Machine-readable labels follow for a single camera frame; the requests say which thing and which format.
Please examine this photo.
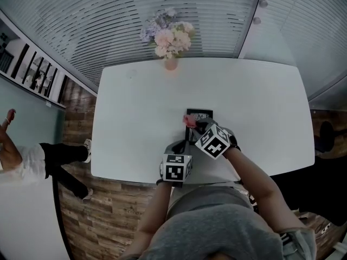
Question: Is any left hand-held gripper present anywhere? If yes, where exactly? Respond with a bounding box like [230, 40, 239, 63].
[156, 139, 194, 186]

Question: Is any pink cloth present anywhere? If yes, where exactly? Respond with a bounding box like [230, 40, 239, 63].
[183, 114, 197, 128]

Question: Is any person's right forearm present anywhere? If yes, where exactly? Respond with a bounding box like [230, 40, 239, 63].
[225, 148, 307, 234]

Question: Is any pastel flower bouquet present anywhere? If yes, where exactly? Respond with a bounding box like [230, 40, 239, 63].
[139, 6, 196, 60]

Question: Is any person's grey shirt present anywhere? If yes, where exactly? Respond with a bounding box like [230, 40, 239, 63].
[127, 181, 317, 260]

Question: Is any black picture frame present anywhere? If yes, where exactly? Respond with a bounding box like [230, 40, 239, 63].
[184, 108, 214, 144]

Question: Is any pink vase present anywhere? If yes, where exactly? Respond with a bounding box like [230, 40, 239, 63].
[164, 56, 179, 71]

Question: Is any person's left forearm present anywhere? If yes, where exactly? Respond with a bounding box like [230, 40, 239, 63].
[122, 181, 174, 260]

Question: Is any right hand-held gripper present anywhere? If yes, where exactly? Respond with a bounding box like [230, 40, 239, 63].
[191, 118, 241, 160]

